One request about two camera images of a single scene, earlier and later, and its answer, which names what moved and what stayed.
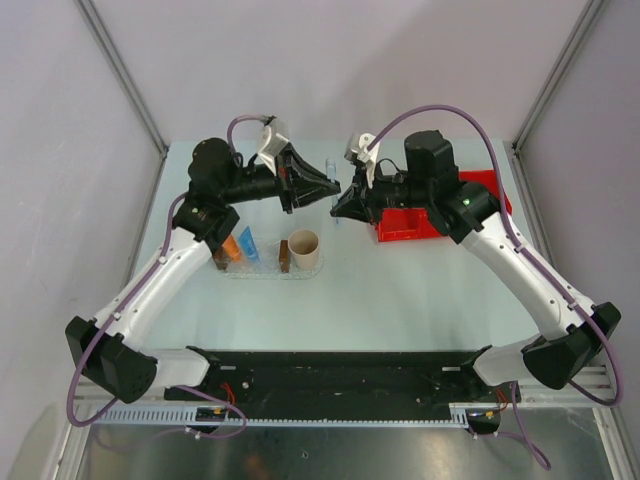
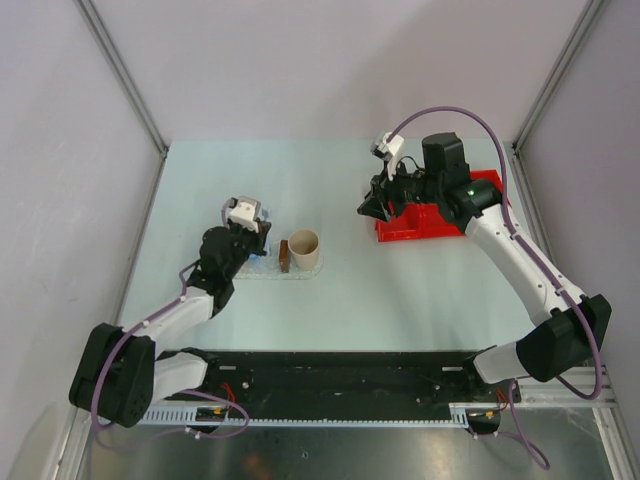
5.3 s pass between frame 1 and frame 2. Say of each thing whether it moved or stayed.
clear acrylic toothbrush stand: stayed
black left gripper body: moved
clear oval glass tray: stayed
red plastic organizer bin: stayed
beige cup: stayed
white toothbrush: moved
